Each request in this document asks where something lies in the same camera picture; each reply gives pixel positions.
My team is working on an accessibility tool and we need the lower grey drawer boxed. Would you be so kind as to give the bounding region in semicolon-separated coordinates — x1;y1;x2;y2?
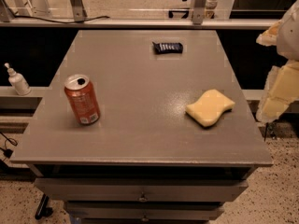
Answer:
64;202;224;221

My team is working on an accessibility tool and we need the black cable on ledge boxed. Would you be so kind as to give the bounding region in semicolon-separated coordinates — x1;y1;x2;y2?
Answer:
8;14;111;24

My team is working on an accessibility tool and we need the orange soda can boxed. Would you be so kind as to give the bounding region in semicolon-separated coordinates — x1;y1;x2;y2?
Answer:
64;74;100;125

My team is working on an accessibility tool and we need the white pump bottle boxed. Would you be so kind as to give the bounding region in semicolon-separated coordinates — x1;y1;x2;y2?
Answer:
5;63;31;96

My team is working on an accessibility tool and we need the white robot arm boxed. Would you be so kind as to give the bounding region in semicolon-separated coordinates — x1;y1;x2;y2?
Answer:
256;0;299;123

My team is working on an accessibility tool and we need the yellow foam-padded gripper finger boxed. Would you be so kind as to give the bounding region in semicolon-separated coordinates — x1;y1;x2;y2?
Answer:
256;60;299;123

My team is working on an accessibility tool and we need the grey drawer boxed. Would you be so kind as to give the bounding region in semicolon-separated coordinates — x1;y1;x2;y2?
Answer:
35;178;248;203
64;202;224;221

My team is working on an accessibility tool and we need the grey drawer cabinet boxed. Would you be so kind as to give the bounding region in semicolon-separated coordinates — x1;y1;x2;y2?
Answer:
12;30;272;224

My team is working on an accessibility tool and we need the black cable and plug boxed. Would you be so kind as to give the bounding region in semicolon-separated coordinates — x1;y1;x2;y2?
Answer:
0;131;19;160

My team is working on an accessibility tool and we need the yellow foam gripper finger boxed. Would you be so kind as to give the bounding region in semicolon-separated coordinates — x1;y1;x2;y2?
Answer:
256;20;282;47

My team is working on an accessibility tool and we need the yellow sponge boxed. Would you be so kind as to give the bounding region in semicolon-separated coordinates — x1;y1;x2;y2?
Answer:
185;90;235;128

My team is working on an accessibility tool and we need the upper grey drawer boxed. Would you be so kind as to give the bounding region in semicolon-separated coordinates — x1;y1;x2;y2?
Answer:
35;178;248;203

